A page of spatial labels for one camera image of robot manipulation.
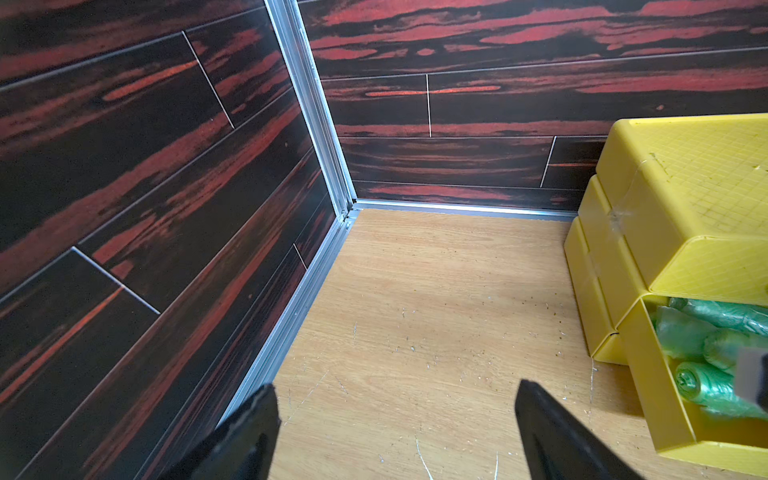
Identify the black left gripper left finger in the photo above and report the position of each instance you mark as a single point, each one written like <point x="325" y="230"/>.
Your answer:
<point x="242" y="447"/>

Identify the yellow plastic drawer box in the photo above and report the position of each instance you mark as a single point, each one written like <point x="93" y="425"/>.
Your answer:
<point x="677" y="207"/>

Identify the green trash bag roll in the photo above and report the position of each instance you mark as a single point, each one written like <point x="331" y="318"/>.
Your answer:
<point x="712" y="389"/>
<point x="721" y="348"/>
<point x="735" y="316"/>
<point x="680" y="335"/>

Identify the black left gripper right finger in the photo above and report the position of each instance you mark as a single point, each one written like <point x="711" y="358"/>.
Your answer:
<point x="557" y="445"/>

